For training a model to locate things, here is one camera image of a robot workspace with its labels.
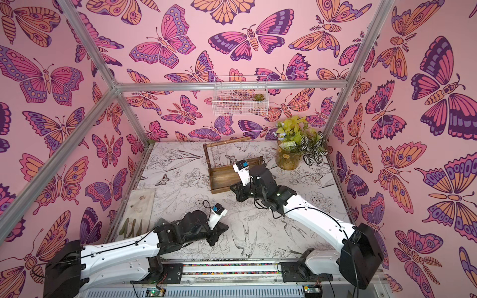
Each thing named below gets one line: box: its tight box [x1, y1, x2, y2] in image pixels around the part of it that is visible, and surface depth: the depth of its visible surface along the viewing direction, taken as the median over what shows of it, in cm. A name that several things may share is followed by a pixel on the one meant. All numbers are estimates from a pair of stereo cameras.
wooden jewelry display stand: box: [202, 136, 264, 195], surface depth 104 cm
